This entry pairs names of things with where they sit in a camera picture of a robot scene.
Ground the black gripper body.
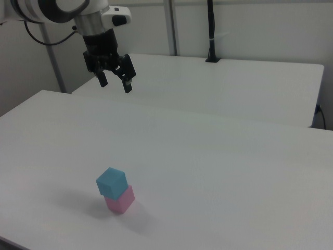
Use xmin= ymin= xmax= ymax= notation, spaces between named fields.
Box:
xmin=82 ymin=29 xmax=121 ymax=72

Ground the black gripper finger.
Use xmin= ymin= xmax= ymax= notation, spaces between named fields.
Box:
xmin=83 ymin=51 xmax=109 ymax=88
xmin=113 ymin=53 xmax=137 ymax=94

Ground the blue cube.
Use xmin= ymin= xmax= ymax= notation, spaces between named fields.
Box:
xmin=95 ymin=167 xmax=129 ymax=198

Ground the pink cube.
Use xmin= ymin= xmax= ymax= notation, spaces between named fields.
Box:
xmin=104 ymin=184 xmax=136 ymax=215

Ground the white side table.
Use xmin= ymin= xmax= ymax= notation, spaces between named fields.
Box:
xmin=71 ymin=53 xmax=325 ymax=129

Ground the slim grey partition post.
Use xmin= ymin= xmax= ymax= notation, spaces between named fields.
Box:
xmin=40 ymin=22 xmax=68 ymax=94

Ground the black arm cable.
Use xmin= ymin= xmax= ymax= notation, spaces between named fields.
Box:
xmin=24 ymin=20 xmax=79 ymax=46

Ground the wide grey partition post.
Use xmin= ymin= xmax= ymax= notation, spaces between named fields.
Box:
xmin=163 ymin=0 xmax=181 ymax=56

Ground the white cable tie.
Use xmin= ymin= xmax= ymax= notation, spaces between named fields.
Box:
xmin=209 ymin=32 xmax=230 ymax=42

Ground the black camera stand pole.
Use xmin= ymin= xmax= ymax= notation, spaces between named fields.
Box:
xmin=205 ymin=0 xmax=222 ymax=64

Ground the black wall cable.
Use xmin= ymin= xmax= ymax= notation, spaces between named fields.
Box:
xmin=318 ymin=105 xmax=327 ymax=130

